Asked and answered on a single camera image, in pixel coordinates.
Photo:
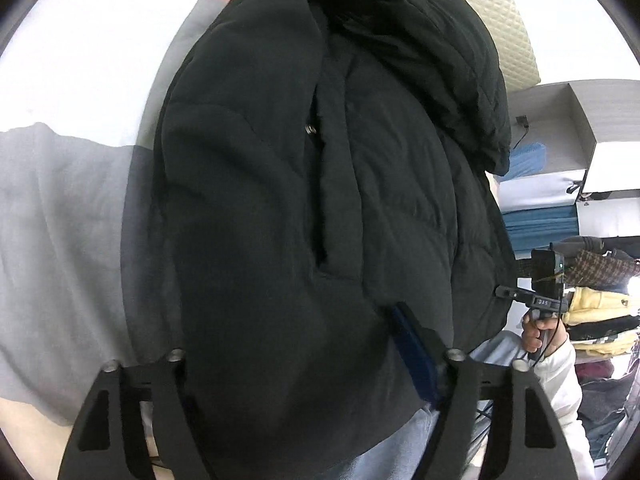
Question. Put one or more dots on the person's right forearm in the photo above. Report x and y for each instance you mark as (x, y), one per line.
(565, 400)

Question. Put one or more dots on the blue hanging towel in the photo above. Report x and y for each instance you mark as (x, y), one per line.
(527, 160)

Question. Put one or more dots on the black striped garment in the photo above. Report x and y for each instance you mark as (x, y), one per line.
(607, 335)

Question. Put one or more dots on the checkered patchwork blanket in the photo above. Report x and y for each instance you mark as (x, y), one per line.
(65, 220)

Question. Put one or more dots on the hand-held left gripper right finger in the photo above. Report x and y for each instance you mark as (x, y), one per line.
(412, 350)

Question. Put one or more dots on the grey wall shelf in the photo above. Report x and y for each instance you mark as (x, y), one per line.
(575, 125)

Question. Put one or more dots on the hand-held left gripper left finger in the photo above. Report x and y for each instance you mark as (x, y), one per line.
(165, 410)

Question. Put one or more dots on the cream quilted headboard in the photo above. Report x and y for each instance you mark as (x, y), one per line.
(500, 15)

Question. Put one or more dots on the black puffer jacket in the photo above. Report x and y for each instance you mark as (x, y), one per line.
(325, 210)

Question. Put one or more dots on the person's right hand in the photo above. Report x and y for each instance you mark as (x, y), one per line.
(537, 335)

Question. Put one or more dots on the teal curtain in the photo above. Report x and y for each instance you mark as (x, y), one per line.
(542, 227)

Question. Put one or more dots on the black wall plug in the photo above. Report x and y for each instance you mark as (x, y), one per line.
(522, 121)

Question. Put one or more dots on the houndstooth garment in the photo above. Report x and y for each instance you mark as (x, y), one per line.
(605, 267)

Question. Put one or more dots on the yellow garment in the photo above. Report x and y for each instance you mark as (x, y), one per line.
(600, 305)

